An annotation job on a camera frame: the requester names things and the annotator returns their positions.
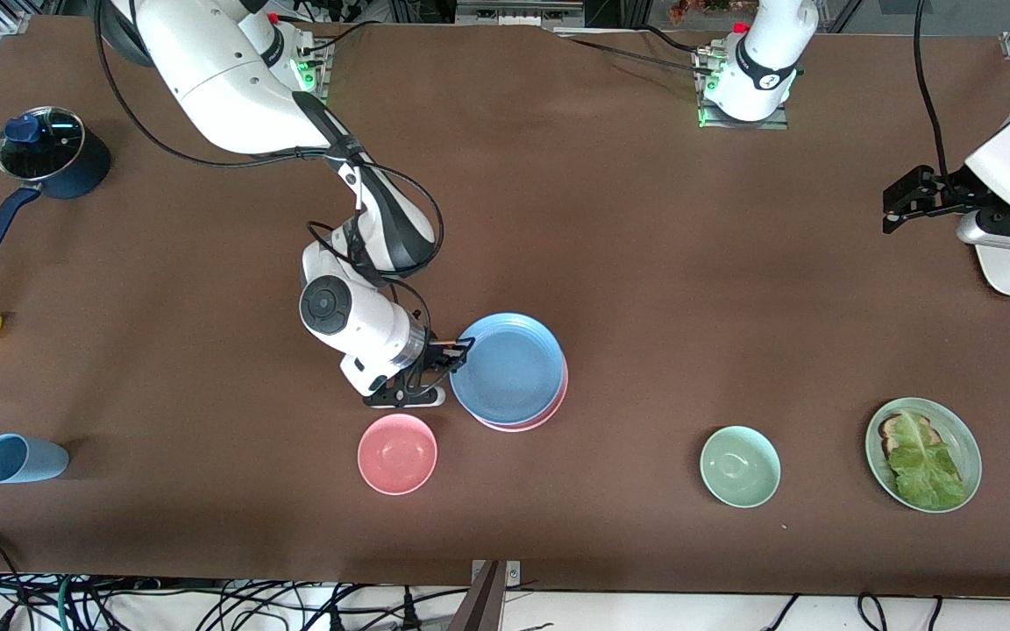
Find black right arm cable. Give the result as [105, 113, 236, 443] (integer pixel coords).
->
[95, 0, 446, 386]

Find green plate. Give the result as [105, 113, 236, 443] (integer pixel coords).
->
[864, 397, 984, 514]

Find blue cup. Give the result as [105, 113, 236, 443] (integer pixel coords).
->
[0, 433, 70, 486]

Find pink bowl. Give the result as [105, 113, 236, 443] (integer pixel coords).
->
[357, 413, 439, 497]

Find metal bracket with pole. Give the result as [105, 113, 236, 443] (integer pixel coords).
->
[445, 559, 523, 631]

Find dark blue saucepan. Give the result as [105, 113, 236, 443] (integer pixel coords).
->
[0, 107, 113, 260]

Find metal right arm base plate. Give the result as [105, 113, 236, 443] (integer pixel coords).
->
[290, 39, 331, 120]

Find aluminium frame bar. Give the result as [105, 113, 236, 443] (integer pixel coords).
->
[455, 0, 587, 28]

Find black right base cable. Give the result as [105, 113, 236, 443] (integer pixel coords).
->
[298, 18, 383, 57]

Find green bowl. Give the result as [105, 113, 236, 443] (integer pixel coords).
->
[700, 425, 782, 510]

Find black base cable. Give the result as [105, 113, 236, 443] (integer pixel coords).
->
[298, 18, 383, 57]
[549, 25, 718, 76]

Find pink plate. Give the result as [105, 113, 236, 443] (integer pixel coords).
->
[473, 349, 570, 434]

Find blue plate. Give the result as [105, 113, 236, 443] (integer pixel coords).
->
[450, 312, 566, 426]

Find green lettuce leaf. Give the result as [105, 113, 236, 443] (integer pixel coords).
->
[886, 411, 970, 512]

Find black left base cable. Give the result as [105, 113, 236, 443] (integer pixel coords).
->
[549, 25, 718, 76]

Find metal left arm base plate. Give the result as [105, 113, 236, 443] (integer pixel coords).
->
[696, 48, 792, 131]

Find toasted bread slice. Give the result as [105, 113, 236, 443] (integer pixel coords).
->
[878, 414, 941, 457]

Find glass saucepan lid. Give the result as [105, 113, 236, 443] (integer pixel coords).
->
[0, 106, 86, 181]

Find brown table cover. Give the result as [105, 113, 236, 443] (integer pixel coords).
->
[0, 16, 1010, 599]

